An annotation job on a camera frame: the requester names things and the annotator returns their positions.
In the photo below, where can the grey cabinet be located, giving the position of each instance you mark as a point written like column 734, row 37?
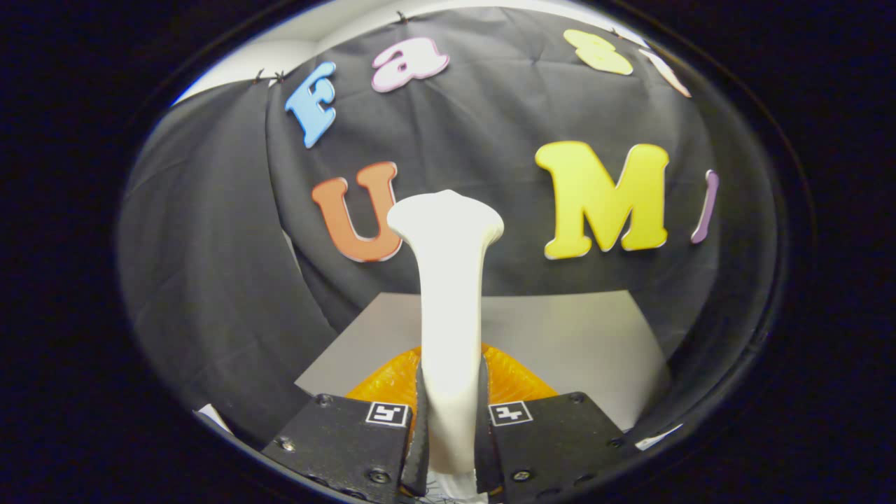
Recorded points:
column 574, row 343

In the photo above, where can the cardboard piece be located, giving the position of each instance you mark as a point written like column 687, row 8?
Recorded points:
column 656, row 438

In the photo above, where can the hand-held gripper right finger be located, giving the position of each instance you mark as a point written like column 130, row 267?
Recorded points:
column 560, row 441

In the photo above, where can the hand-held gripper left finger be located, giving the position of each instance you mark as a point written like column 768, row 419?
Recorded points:
column 336, row 441

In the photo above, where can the white garment steamer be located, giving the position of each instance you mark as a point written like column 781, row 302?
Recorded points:
column 451, row 315

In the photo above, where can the black backdrop cloth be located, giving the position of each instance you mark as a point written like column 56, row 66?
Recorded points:
column 210, row 245

